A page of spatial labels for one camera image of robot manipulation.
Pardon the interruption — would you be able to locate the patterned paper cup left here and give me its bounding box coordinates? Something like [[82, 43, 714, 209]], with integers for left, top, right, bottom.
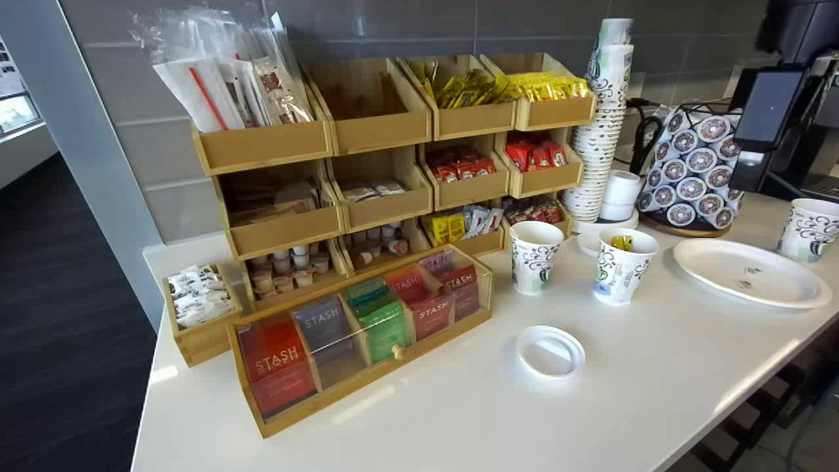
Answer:
[[511, 221, 563, 296]]

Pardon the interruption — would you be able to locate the white plastic cup lid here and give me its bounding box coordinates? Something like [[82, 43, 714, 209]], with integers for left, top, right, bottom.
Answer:
[[513, 325, 587, 384]]

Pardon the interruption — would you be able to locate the patterned paper cup with packet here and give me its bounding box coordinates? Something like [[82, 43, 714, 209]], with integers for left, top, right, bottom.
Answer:
[[593, 229, 657, 306]]

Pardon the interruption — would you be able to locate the patterned paper cup right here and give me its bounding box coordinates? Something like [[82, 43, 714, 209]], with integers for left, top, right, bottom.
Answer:
[[778, 196, 839, 262]]

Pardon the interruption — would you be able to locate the wooden condiment organizer shelf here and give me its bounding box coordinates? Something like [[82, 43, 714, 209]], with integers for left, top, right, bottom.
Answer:
[[195, 56, 594, 310]]

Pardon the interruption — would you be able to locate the wooden tea bag box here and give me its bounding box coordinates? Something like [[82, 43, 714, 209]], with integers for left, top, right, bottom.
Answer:
[[227, 247, 492, 439]]

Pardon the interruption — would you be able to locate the tall stack of paper cups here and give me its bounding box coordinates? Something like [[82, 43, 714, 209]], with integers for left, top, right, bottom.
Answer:
[[563, 18, 635, 224]]

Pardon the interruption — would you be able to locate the stack of white lids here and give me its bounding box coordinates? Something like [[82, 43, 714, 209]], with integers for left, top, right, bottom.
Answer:
[[601, 170, 639, 221]]

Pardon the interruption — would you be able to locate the small wooden sweetener box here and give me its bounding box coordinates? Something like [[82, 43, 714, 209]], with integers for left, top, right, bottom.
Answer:
[[162, 264, 246, 367]]

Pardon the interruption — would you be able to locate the bag of stirrers and straws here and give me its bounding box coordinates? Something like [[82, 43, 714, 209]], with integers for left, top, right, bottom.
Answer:
[[132, 6, 315, 135]]

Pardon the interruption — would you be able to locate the coffee pod carousel holder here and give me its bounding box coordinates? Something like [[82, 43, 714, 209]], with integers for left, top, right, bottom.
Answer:
[[636, 104, 743, 234]]

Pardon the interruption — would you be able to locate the white paper plate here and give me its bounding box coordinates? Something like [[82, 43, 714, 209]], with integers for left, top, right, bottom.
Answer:
[[674, 240, 833, 310]]

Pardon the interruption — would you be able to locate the black payment terminal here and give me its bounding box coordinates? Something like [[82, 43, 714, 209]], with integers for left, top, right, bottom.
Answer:
[[731, 60, 839, 196]]

